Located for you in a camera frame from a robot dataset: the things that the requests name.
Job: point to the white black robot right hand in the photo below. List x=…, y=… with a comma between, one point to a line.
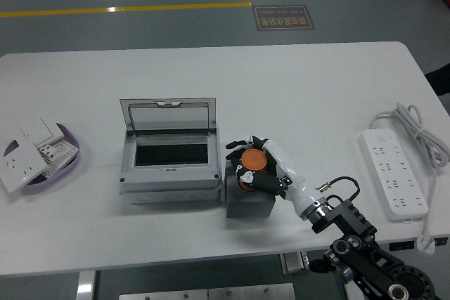
x=299, y=191

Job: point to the orange cylinder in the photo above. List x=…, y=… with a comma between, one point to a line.
x=254, y=160

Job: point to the grey plastic junction box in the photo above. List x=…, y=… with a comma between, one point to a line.
x=168, y=184

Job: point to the smoky transparent box lid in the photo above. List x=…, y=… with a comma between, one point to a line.
x=168, y=115

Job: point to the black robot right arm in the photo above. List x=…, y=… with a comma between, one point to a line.
x=351, y=215

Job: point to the grey cube with round hole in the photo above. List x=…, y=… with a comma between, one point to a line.
x=249, y=207

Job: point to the white power strip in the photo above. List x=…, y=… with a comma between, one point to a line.
x=393, y=173

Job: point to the black table control panel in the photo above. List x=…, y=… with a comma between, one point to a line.
x=400, y=244

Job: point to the white power plug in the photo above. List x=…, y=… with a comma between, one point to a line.
x=426, y=244

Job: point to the brown floor sign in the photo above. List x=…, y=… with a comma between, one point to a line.
x=283, y=17

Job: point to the black object beside table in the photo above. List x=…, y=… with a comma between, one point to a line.
x=439, y=80

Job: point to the purple oval tray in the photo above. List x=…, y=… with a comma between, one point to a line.
x=67, y=170

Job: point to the white table leg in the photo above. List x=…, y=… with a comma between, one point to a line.
x=85, y=286

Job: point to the metal table bracket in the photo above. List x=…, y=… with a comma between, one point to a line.
x=293, y=264

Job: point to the grey metal base plate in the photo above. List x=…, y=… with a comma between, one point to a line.
x=211, y=293

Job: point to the white wall switch plate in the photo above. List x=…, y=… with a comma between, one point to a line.
x=35, y=129

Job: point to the white wall socket plate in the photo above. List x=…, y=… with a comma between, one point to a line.
x=19, y=168

